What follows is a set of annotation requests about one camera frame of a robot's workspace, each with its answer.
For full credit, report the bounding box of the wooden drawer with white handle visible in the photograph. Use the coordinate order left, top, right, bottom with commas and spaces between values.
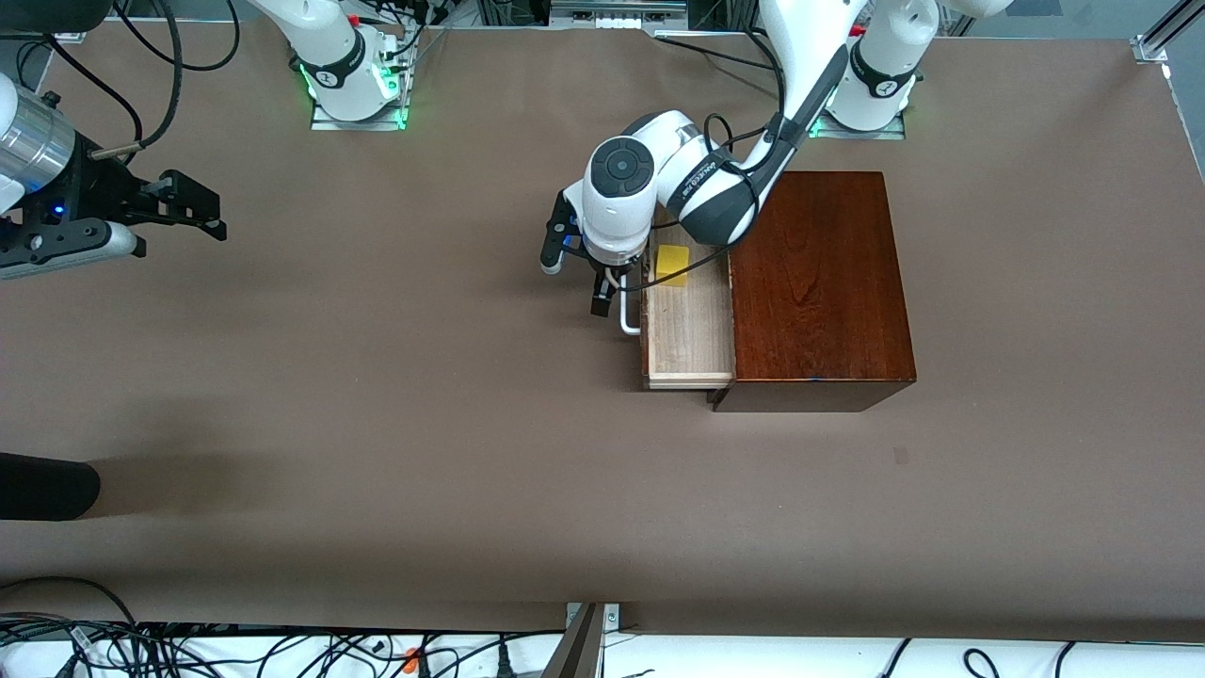
619, 209, 736, 392

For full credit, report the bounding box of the dark wooden drawer cabinet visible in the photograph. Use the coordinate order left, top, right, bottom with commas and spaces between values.
708, 170, 918, 413

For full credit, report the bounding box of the brown paper table cover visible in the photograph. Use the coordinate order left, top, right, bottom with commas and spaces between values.
0, 19, 1205, 634

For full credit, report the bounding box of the white power strip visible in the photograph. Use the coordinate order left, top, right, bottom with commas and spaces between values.
551, 0, 688, 31

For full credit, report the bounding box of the black rounded cylinder object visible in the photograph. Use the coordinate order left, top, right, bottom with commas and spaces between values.
0, 452, 102, 522

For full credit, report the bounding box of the grey metal bar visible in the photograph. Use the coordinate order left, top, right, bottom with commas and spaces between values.
541, 603, 605, 678

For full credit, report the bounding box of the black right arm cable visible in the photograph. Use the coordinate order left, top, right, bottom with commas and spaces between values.
89, 0, 185, 156

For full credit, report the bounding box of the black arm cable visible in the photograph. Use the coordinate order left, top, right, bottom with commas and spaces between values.
650, 113, 787, 291
89, 0, 185, 156

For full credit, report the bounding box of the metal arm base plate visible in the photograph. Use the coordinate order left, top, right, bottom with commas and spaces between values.
819, 113, 908, 141
311, 92, 409, 132

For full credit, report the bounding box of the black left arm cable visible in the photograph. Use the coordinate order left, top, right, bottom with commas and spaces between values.
650, 113, 787, 291

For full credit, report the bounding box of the long black table cable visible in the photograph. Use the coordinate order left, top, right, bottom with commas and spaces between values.
654, 38, 782, 74

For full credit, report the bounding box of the black looped cable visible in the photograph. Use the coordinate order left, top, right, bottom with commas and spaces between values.
0, 576, 140, 630

